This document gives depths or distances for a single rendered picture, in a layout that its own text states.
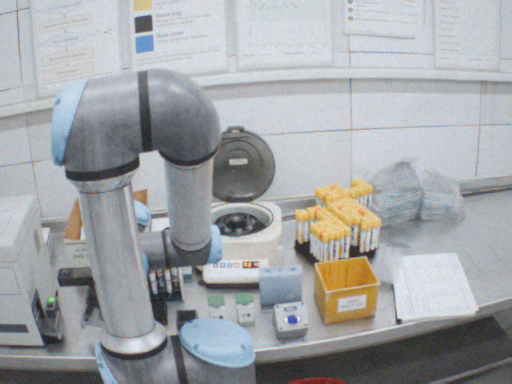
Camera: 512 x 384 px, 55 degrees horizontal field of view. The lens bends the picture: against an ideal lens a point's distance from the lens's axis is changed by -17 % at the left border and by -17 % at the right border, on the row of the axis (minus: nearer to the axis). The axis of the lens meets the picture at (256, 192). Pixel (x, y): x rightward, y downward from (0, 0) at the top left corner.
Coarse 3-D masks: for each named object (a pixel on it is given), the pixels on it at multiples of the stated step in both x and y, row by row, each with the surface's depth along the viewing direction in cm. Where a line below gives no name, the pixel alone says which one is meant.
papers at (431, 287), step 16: (416, 256) 153; (432, 256) 152; (448, 256) 152; (400, 272) 147; (416, 272) 146; (432, 272) 145; (448, 272) 144; (400, 288) 140; (416, 288) 139; (432, 288) 138; (448, 288) 137; (464, 288) 136; (400, 304) 133; (416, 304) 132; (432, 304) 131; (448, 304) 130; (464, 304) 129; (416, 320) 128; (432, 320) 127
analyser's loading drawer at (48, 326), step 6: (36, 318) 121; (42, 318) 126; (48, 318) 126; (54, 318) 127; (60, 318) 126; (42, 324) 124; (48, 324) 124; (54, 324) 124; (60, 324) 125; (42, 330) 122; (48, 330) 122; (54, 330) 122; (60, 330) 124; (60, 336) 122
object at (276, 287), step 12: (264, 276) 134; (276, 276) 135; (288, 276) 135; (300, 276) 135; (264, 288) 136; (276, 288) 136; (288, 288) 136; (300, 288) 136; (264, 300) 137; (276, 300) 138; (288, 300) 138; (300, 300) 138
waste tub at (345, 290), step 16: (320, 272) 139; (336, 272) 140; (352, 272) 141; (368, 272) 136; (320, 288) 133; (336, 288) 142; (352, 288) 127; (368, 288) 128; (320, 304) 134; (336, 304) 129; (352, 304) 129; (368, 304) 130; (336, 320) 131; (352, 320) 131
